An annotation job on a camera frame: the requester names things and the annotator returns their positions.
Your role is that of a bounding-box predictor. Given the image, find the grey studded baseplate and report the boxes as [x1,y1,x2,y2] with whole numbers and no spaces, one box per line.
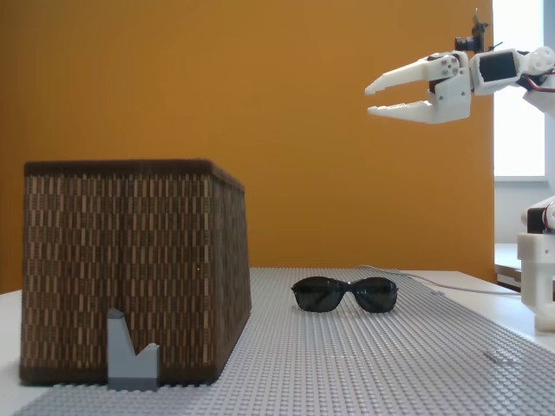
[12,267,555,416]

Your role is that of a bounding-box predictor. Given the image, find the grey brick bracket piece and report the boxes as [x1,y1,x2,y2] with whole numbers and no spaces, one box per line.
[107,307,160,393]

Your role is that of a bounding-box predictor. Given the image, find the black sunglasses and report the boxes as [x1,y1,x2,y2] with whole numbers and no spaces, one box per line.
[290,276,400,314]

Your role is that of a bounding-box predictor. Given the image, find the red white servo cable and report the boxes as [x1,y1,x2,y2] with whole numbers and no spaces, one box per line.
[518,71,555,94]

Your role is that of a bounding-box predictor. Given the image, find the grey cable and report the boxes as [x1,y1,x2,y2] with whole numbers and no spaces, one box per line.
[353,264,524,296]

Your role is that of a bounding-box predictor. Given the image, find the small clear brick plate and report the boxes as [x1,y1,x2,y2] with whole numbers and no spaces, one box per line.
[483,348,517,364]

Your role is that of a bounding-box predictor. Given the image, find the brown woven bin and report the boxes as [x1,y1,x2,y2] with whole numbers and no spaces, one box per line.
[19,159,253,387]

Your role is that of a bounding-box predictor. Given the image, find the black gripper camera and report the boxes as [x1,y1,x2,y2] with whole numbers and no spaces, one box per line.
[454,8,487,55]

